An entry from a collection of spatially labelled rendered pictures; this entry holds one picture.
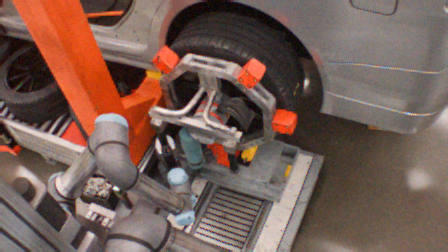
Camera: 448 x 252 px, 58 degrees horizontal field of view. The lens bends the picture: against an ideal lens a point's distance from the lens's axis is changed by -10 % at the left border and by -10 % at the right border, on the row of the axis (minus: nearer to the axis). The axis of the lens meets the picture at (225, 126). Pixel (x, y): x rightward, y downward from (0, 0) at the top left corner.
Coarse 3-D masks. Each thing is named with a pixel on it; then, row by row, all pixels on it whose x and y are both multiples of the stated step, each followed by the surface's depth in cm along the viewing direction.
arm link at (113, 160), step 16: (112, 144) 135; (96, 160) 136; (112, 160) 133; (128, 160) 137; (112, 176) 135; (128, 176) 136; (144, 176) 144; (144, 192) 144; (160, 192) 149; (176, 208) 157; (192, 208) 164
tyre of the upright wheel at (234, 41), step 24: (192, 24) 196; (216, 24) 187; (240, 24) 185; (264, 24) 188; (192, 48) 186; (216, 48) 180; (240, 48) 178; (264, 48) 183; (288, 48) 190; (264, 72) 180; (288, 72) 188; (288, 96) 188
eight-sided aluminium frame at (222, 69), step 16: (192, 64) 181; (208, 64) 183; (224, 64) 179; (160, 80) 199; (176, 96) 213; (256, 96) 180; (272, 96) 185; (192, 112) 221; (272, 112) 187; (240, 144) 215; (256, 144) 209
